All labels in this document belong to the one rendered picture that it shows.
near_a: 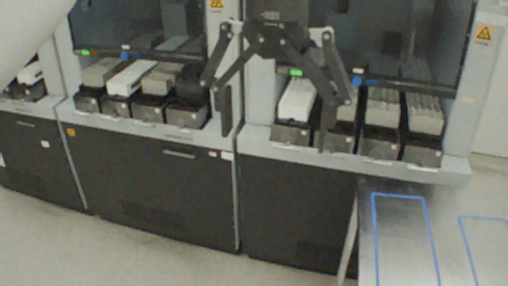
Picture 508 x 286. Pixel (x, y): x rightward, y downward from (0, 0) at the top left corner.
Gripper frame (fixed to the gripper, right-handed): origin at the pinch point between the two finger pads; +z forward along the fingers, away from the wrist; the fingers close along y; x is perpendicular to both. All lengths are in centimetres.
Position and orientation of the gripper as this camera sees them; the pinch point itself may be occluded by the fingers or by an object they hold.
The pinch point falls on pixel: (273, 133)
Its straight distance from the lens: 53.5
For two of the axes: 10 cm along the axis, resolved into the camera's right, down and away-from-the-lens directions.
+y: 9.6, 1.5, -2.4
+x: 2.8, -5.2, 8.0
